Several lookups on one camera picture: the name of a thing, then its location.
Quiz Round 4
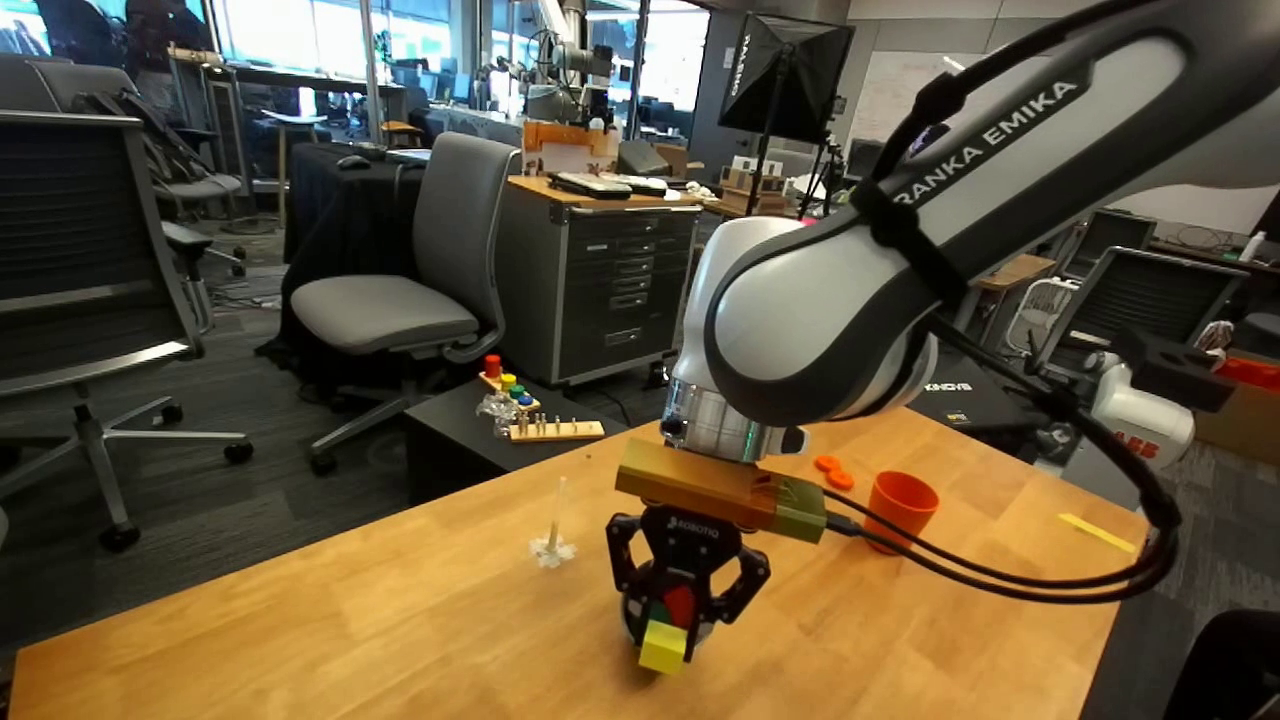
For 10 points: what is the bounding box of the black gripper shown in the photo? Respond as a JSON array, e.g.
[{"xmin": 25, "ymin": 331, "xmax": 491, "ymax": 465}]
[{"xmin": 604, "ymin": 509, "xmax": 773, "ymax": 658}]

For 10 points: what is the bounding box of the red cube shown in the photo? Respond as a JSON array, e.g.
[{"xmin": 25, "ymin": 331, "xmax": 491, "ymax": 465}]
[{"xmin": 658, "ymin": 583, "xmax": 699, "ymax": 626}]

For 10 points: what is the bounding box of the yellow cube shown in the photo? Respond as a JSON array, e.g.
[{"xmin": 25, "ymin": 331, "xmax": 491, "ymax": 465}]
[{"xmin": 641, "ymin": 619, "xmax": 687, "ymax": 671}]

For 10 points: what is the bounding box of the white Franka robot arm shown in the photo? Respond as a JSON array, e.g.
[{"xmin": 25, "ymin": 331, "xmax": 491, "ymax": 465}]
[{"xmin": 609, "ymin": 0, "xmax": 1280, "ymax": 671}]

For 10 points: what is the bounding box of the white ABB robot base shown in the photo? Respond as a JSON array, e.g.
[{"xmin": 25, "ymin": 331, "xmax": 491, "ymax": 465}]
[{"xmin": 1082, "ymin": 352, "xmax": 1196, "ymax": 472}]

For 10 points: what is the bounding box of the clear stand with rod left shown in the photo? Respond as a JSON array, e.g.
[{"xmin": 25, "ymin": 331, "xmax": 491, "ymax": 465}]
[{"xmin": 529, "ymin": 481, "xmax": 574, "ymax": 566}]

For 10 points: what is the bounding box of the orange disc pair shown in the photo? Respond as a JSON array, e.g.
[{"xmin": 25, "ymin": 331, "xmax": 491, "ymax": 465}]
[{"xmin": 813, "ymin": 454, "xmax": 854, "ymax": 492}]

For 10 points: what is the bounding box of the colourful toy blocks set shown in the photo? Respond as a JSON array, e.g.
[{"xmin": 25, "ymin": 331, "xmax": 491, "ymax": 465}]
[{"xmin": 475, "ymin": 352, "xmax": 604, "ymax": 443}]

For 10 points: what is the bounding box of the orange plastic cup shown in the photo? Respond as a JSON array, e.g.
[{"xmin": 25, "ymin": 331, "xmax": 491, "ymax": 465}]
[{"xmin": 862, "ymin": 472, "xmax": 939, "ymax": 552}]

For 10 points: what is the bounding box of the low black side table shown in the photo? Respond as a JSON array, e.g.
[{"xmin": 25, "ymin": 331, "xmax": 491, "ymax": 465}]
[{"xmin": 403, "ymin": 378, "xmax": 571, "ymax": 500}]

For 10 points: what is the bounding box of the grey drawer cabinet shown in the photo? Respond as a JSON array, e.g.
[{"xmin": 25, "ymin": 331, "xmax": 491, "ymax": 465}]
[{"xmin": 495, "ymin": 176, "xmax": 699, "ymax": 389}]

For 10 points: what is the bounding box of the grey office chair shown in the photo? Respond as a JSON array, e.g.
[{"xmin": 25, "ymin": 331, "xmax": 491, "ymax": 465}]
[{"xmin": 288, "ymin": 131, "xmax": 514, "ymax": 476}]

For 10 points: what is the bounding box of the yellow tape strip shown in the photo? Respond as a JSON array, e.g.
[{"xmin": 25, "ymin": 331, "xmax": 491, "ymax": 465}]
[{"xmin": 1061, "ymin": 513, "xmax": 1134, "ymax": 556}]

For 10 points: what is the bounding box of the black softbox light stand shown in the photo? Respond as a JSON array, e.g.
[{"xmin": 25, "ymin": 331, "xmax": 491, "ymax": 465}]
[{"xmin": 718, "ymin": 10, "xmax": 853, "ymax": 207}]

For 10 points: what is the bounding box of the black mesh office chair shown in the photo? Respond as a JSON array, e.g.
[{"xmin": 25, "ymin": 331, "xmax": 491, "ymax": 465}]
[{"xmin": 0, "ymin": 109, "xmax": 255, "ymax": 552}]

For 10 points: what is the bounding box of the wrist camera wooden mount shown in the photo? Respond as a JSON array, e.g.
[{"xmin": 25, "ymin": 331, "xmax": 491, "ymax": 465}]
[{"xmin": 614, "ymin": 441, "xmax": 827, "ymax": 543}]

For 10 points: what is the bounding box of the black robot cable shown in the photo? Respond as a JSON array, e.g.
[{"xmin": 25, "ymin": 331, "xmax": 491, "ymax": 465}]
[{"xmin": 815, "ymin": 0, "xmax": 1190, "ymax": 608}]

